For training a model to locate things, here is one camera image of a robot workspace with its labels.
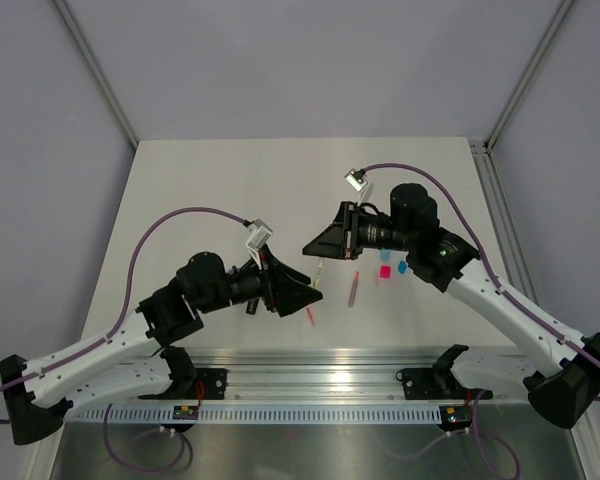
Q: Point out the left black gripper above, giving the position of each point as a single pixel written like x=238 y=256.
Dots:
x=277 y=295

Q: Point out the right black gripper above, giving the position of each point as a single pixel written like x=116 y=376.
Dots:
x=340 y=240

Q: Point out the yellow highlighter pen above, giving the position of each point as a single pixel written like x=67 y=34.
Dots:
x=318 y=273

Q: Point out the thin red pen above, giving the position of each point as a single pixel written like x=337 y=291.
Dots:
x=311 y=317

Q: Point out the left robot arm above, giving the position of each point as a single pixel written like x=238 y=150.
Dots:
x=139 y=357

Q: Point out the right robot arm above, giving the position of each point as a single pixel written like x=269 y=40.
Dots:
x=564 y=376

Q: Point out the grey purple marker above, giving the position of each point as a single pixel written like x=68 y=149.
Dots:
x=353 y=290

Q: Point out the black pink highlighter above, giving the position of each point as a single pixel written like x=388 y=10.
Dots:
x=252 y=306

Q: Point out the pink cap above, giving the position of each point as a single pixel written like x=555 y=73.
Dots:
x=385 y=271

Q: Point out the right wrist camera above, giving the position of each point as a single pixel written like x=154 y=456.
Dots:
x=358 y=180

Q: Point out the aluminium mounting rail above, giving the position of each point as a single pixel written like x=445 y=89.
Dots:
x=314 y=376

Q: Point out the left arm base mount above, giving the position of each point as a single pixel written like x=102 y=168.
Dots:
x=210 y=385

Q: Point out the white slotted cable duct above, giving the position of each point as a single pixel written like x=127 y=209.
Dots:
x=269 y=414

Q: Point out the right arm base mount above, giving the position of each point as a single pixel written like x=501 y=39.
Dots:
x=456 y=401

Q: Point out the aluminium frame post right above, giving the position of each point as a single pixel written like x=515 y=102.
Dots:
x=529 y=72

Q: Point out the aluminium frame post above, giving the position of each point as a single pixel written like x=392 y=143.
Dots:
x=79 y=39
x=529 y=72

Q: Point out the aluminium side rail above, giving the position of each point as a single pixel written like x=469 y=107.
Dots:
x=515 y=264

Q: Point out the aluminium frame post left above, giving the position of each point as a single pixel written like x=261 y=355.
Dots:
x=79 y=39

